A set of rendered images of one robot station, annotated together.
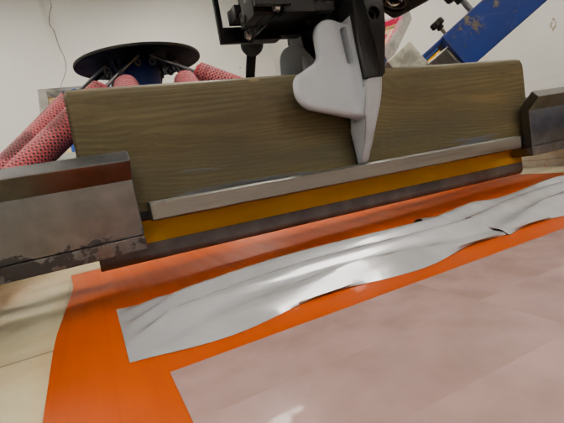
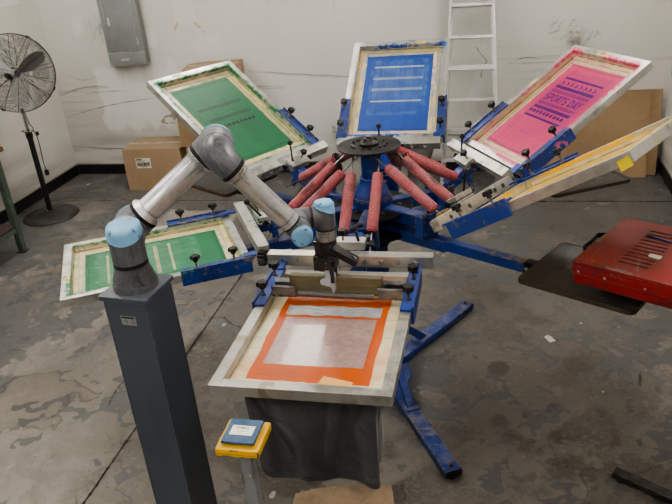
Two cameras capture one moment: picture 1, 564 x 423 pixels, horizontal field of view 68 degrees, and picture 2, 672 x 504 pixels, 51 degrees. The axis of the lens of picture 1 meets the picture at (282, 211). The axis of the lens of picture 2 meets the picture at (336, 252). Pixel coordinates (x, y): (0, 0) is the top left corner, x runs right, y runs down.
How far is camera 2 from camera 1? 2.48 m
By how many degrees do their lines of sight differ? 41
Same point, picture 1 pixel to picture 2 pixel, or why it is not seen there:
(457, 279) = (313, 319)
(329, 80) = (326, 281)
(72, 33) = not seen: outside the picture
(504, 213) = (339, 312)
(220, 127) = (309, 282)
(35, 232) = (283, 292)
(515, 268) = (318, 320)
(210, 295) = (295, 309)
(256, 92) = (316, 278)
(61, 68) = not seen: outside the picture
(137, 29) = not seen: outside the picture
